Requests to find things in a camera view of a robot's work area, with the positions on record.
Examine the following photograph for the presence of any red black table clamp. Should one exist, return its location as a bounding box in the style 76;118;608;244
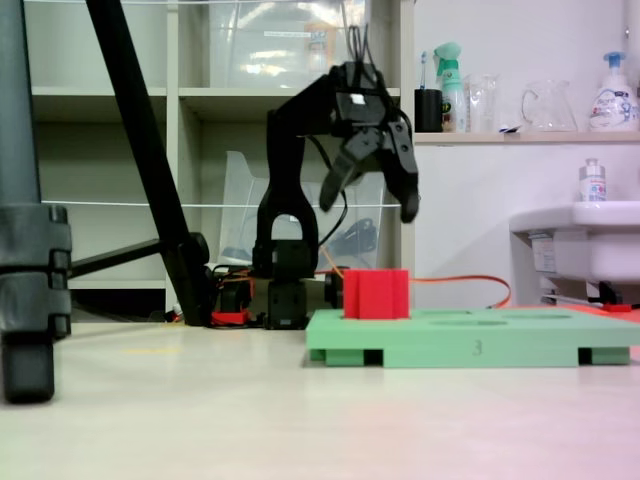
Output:
208;267;255;328

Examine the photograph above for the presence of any clear plastic file tray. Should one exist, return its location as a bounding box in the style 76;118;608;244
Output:
217;149;397;275

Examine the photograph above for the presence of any coiled black cable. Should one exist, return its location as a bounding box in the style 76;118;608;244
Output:
327;216;380;262

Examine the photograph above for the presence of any white sink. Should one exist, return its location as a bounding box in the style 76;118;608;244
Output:
508;200;640;297

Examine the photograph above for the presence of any green shape hole board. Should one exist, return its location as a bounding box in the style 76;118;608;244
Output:
302;306;640;370

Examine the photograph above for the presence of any wooden wall ledge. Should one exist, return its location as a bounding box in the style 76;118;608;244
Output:
414;130;640;147

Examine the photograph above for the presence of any black cup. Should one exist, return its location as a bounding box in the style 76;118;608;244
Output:
414;88;445;134

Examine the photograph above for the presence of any black tripod leg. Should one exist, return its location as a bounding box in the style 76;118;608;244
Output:
0;0;74;404
84;0;215;327

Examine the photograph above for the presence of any thin orange wire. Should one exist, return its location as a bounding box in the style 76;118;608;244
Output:
319;247;512;309

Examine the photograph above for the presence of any clear plastic storage box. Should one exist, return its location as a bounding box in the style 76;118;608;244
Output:
206;1;370;91

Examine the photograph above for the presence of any black tripod brace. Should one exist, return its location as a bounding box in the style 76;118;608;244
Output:
68;238;164;280

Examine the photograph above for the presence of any white blue pump bottle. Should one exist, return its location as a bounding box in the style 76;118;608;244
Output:
588;50;640;133

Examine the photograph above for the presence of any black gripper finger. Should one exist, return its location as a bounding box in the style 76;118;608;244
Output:
318;126;387;213
380;116;422;225

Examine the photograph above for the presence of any black motor wire bundle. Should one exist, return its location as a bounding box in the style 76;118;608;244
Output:
345;22;376;69

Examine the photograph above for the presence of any green spray bottle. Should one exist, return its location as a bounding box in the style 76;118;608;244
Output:
432;41;470;134

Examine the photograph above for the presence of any clear plastic cup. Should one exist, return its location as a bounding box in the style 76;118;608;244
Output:
466;73;502;134

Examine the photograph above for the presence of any clear glass pitcher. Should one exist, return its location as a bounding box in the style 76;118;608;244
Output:
520;79;580;134

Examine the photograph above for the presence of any small clear sanitizer bottle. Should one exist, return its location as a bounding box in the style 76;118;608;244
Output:
578;157;608;204

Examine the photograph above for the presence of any red cross columnar block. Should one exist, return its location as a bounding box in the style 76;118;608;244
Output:
342;268;412;321

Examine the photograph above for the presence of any pale shelf unit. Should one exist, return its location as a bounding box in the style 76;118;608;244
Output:
22;0;417;307

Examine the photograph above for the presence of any white cord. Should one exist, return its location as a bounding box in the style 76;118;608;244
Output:
41;200;404;211

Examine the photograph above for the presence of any long thin black wire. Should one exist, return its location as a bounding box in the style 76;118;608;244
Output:
299;132;351;249

